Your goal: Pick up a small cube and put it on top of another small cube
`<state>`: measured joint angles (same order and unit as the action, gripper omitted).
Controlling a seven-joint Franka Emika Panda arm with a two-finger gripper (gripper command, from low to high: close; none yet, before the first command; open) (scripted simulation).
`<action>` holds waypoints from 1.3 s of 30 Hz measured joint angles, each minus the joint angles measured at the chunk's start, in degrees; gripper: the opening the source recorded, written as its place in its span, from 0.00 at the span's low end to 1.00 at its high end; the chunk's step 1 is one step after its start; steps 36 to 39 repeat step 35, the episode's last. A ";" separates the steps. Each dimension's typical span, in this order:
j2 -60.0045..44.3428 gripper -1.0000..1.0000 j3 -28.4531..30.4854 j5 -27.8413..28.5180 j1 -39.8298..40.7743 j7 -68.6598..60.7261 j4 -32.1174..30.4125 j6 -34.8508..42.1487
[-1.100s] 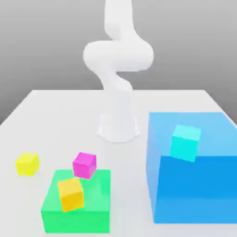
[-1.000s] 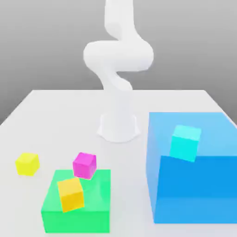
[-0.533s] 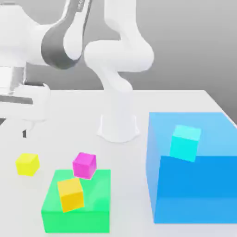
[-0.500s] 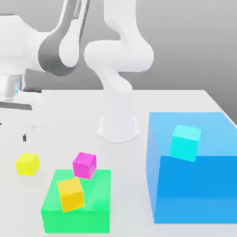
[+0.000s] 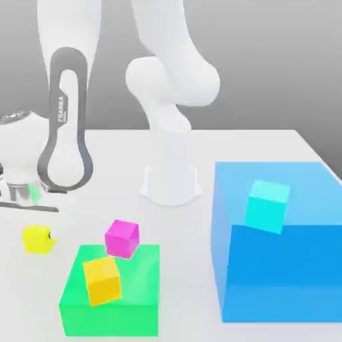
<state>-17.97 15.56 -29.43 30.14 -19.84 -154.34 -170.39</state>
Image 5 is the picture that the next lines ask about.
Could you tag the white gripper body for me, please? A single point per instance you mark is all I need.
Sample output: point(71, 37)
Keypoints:
point(26, 208)

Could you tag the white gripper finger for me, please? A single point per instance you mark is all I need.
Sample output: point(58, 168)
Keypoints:
point(53, 236)

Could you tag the small yellow cube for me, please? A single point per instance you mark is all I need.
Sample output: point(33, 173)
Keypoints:
point(36, 239)

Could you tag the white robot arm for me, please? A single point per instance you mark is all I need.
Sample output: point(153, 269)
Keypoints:
point(165, 80)

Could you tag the small orange cube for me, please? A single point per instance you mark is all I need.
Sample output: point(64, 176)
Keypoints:
point(103, 282)

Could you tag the small magenta cube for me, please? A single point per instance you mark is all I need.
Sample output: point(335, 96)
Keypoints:
point(121, 239)

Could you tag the small cyan cube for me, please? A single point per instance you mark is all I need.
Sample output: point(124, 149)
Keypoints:
point(267, 209)

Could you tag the large green box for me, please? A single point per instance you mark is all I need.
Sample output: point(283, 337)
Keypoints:
point(112, 318)

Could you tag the large blue box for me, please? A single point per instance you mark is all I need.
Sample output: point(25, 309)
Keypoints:
point(283, 272)

